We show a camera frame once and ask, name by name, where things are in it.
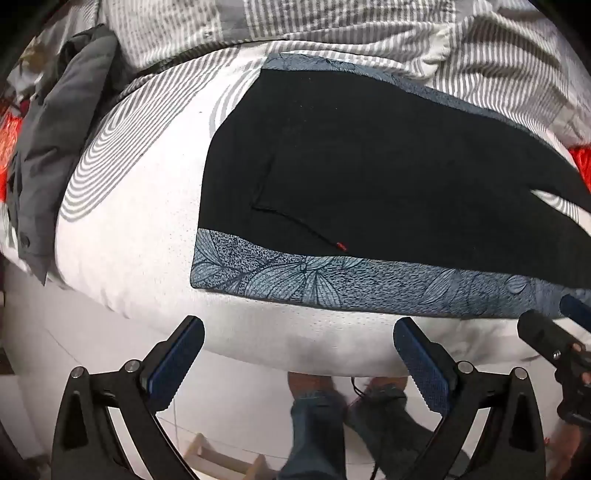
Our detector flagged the dark grey jacket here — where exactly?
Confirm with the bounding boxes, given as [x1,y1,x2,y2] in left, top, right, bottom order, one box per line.
[7,25,134,287]

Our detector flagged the red printed cloth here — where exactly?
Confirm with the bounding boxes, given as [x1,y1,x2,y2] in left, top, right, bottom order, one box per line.
[0,104,28,204]

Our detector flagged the person's left leg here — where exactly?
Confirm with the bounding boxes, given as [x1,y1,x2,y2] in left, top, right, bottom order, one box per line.
[277,371,347,480]

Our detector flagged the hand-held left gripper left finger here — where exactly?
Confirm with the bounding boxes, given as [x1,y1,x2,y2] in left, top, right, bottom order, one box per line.
[51,315,206,480]

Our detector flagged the black cable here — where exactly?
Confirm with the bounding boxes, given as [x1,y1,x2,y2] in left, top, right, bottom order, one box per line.
[348,376,386,480]

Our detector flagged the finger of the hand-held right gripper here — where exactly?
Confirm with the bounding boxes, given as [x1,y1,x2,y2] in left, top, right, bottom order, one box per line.
[560,294,591,334]
[517,310,583,370]

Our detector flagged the black shorts with floral trim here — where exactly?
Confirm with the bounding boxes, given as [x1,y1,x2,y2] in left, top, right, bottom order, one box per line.
[190,52,591,320]

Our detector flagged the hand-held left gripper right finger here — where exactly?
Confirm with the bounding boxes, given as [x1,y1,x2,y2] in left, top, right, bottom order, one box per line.
[392,316,548,480]

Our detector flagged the grey white striped quilt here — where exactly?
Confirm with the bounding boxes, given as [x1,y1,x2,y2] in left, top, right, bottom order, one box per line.
[99,0,591,148]

